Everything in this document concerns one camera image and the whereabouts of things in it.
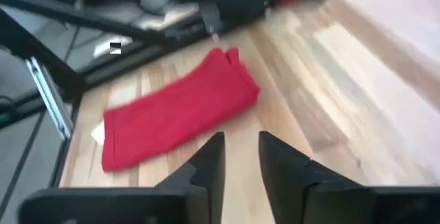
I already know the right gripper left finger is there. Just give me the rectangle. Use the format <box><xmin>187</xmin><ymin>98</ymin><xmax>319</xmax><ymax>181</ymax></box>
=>
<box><xmin>156</xmin><ymin>131</ymin><xmax>226</xmax><ymax>224</ymax></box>

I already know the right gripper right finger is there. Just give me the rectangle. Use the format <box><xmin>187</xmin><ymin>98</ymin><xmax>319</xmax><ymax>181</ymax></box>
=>
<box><xmin>258</xmin><ymin>131</ymin><xmax>374</xmax><ymax>224</ymax></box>

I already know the white paper card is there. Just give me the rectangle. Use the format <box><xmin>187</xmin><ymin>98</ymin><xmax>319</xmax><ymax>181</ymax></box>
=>
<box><xmin>90</xmin><ymin>121</ymin><xmax>106</xmax><ymax>146</ymax></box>

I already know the silver aluminium rail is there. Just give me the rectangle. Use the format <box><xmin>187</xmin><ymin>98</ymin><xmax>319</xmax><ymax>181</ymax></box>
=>
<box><xmin>25</xmin><ymin>57</ymin><xmax>74</xmax><ymax>139</ymax></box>

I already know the black aluminium table frame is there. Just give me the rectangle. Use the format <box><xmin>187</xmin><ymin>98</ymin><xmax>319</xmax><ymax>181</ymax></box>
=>
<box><xmin>0</xmin><ymin>0</ymin><xmax>221</xmax><ymax>190</ymax></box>

